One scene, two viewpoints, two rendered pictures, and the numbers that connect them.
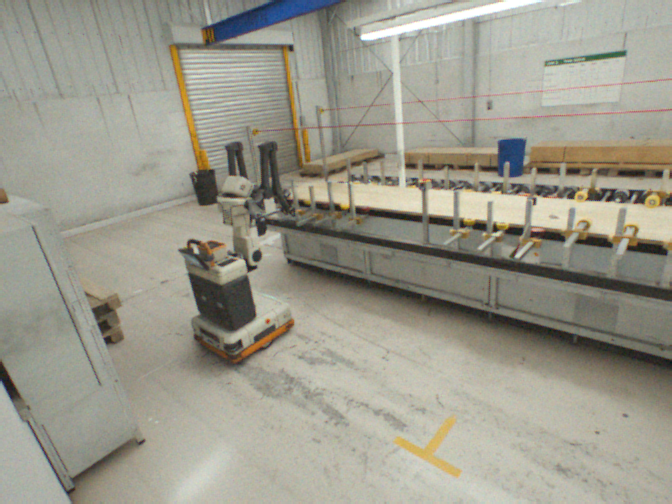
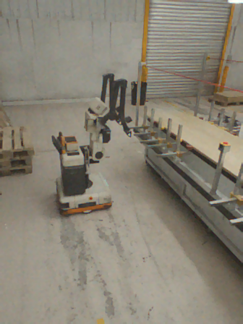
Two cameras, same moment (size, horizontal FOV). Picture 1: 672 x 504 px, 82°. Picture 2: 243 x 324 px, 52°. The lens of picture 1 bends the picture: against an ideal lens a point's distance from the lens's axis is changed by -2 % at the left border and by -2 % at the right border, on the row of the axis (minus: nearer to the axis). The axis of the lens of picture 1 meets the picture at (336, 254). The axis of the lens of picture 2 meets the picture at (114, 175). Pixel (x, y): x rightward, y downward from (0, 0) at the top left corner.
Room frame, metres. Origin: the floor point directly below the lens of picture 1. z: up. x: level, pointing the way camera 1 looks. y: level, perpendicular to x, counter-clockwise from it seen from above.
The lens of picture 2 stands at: (0.68, -0.89, 2.01)
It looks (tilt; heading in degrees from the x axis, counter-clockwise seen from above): 29 degrees down; 29
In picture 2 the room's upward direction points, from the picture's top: 1 degrees clockwise
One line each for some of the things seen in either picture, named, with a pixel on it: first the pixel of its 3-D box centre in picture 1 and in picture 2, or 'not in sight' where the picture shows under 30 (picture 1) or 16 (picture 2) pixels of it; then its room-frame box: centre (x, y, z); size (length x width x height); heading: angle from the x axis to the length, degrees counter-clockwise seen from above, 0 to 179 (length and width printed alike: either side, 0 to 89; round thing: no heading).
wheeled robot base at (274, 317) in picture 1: (242, 321); (82, 191); (2.96, 0.88, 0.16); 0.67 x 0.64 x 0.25; 136
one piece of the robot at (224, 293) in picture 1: (222, 282); (74, 164); (2.90, 0.95, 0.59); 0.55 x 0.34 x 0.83; 46
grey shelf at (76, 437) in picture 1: (38, 335); not in sight; (2.04, 1.83, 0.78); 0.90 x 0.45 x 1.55; 46
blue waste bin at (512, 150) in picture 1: (511, 157); not in sight; (7.80, -3.74, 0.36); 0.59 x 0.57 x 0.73; 136
